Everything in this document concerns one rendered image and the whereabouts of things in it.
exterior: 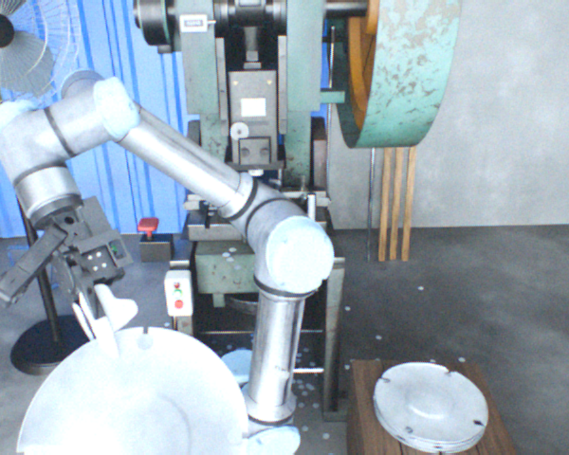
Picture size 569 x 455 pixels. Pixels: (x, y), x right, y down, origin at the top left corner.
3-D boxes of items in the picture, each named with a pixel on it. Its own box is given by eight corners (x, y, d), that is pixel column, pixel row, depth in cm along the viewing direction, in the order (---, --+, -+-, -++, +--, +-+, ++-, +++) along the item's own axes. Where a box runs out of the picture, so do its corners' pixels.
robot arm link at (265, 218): (273, 417, 125) (307, 195, 102) (300, 470, 113) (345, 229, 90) (222, 427, 121) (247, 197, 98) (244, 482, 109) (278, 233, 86)
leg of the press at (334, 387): (355, 422, 194) (372, 185, 152) (321, 422, 194) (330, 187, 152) (326, 280, 275) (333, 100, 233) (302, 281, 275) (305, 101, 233)
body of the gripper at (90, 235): (137, 265, 71) (97, 186, 73) (73, 291, 66) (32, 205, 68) (123, 283, 77) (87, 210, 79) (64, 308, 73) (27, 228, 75)
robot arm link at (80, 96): (111, 63, 81) (42, 95, 80) (121, 79, 71) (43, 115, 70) (136, 112, 85) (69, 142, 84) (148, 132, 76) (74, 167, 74)
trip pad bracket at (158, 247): (175, 292, 176) (170, 238, 167) (146, 293, 176) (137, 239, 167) (178, 282, 181) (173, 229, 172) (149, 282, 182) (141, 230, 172)
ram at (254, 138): (279, 166, 170) (278, 67, 156) (230, 168, 170) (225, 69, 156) (277, 148, 185) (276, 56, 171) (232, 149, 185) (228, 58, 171)
